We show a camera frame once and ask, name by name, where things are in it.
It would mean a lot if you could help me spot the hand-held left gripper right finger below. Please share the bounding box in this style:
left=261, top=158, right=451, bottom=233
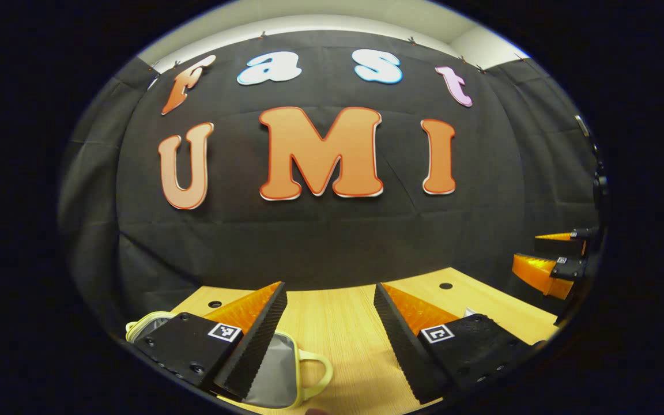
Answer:
left=373, top=282, right=546, bottom=404

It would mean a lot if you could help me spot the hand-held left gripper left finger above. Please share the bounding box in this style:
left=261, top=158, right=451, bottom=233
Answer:
left=133, top=281, right=288, bottom=402

